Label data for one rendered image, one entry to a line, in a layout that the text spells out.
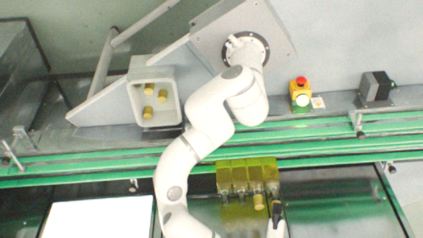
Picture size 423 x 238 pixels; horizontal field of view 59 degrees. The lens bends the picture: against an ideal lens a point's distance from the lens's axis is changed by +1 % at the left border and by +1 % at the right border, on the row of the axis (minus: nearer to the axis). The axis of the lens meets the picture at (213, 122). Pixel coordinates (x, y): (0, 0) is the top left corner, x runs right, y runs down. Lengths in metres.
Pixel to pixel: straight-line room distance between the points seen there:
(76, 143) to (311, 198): 0.96
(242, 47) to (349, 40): 0.44
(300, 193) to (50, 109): 1.35
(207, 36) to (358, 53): 0.58
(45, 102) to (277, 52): 1.39
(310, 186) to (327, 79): 0.44
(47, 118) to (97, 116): 0.56
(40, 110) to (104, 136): 0.69
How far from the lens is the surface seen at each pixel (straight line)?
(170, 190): 0.92
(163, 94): 1.40
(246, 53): 1.13
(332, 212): 1.54
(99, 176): 1.55
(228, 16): 1.16
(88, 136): 1.58
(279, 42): 1.21
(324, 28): 1.37
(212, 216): 1.45
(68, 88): 2.26
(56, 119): 2.07
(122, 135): 1.54
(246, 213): 1.45
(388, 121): 1.49
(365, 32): 1.43
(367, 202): 1.60
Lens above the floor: 1.88
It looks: 47 degrees down
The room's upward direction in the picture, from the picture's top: 177 degrees clockwise
